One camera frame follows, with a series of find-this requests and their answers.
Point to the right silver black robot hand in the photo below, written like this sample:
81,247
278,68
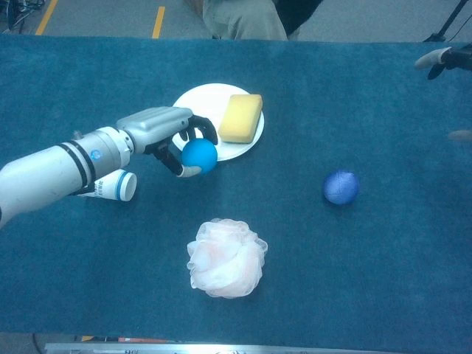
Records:
457,57

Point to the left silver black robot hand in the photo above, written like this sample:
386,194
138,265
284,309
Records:
155,123

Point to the light blue smooth ball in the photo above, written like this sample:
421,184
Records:
199,156

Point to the white paper cup blue band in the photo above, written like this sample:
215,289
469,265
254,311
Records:
118,188

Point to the yellow rectangular sponge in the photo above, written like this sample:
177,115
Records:
239,118

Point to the white pink mesh bath pouf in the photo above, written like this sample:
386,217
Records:
226,258

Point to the dark blue textured ball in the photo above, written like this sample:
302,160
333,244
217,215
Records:
341,187

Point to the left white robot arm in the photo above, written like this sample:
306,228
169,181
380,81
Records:
48,173

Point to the black tripod stand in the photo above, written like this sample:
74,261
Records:
448,20

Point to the white round paper plate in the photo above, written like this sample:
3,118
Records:
206,101

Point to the seated person khaki trousers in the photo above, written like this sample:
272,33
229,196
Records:
243,18

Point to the yellow block under table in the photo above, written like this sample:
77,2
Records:
87,337

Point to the teal table cloth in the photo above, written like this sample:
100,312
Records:
350,276

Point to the aluminium rail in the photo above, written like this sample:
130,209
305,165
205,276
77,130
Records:
110,347

